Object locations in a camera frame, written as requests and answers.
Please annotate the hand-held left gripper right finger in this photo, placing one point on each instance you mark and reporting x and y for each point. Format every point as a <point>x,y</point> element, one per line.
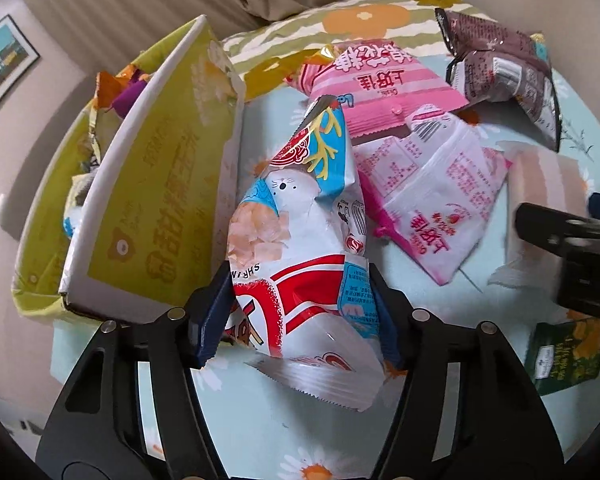
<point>385,315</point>

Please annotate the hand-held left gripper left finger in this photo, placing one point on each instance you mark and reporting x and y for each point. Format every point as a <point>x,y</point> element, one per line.
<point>212,310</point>

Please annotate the pale peach snack packet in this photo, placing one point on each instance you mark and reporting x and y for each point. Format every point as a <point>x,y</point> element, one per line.
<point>540,180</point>

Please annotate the red white shrimp chip packet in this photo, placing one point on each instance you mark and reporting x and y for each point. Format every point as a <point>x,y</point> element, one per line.
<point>300,240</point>

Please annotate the yellow cardboard box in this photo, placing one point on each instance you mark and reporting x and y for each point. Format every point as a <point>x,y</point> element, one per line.
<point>145,200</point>

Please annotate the purple snack packet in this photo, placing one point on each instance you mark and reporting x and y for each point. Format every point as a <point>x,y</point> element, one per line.
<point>127,92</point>

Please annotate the dark green snack packet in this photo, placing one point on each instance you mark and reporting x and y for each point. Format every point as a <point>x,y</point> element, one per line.
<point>570,360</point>

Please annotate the white pink strawberry packet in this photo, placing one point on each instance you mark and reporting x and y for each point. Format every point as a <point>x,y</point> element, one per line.
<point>430,200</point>

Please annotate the dark brown snack packet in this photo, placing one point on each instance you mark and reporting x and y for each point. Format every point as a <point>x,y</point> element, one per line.
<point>500,60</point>

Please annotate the pink striped snack packet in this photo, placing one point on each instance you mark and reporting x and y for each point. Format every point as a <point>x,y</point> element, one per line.
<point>380,95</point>

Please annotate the orange cream snack packet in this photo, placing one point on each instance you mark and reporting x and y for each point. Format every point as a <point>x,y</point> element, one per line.
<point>107,87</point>

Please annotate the green striped floral blanket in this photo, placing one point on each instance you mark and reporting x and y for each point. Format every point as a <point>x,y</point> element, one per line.
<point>280,35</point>

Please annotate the framed wall poster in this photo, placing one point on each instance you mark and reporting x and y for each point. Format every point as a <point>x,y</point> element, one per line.
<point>0,70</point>

